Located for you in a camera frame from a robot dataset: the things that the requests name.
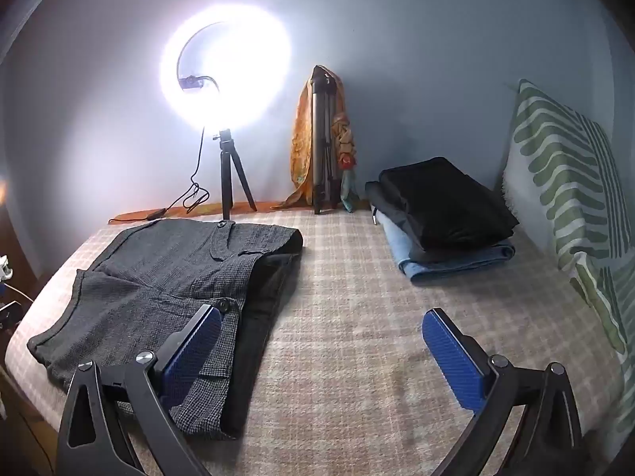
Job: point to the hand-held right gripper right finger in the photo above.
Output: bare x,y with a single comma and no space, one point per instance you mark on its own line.
451,352

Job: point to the grey houndstooth pants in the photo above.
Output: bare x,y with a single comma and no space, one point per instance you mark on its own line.
149,277

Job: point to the green striped pillow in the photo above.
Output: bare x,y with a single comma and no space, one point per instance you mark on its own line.
560,168

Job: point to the dark grey folded pants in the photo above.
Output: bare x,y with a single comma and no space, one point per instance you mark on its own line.
379,198

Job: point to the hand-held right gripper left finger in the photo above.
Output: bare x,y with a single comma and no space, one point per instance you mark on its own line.
196,347

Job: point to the tall silver tripod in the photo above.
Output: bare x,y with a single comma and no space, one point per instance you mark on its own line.
320,134

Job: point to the light blue folded jeans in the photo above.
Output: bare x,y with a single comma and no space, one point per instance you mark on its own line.
421,267

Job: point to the black folded pants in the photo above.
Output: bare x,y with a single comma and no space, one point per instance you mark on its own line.
446,208

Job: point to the orange floral bedsheet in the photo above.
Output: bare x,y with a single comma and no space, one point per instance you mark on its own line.
268,205

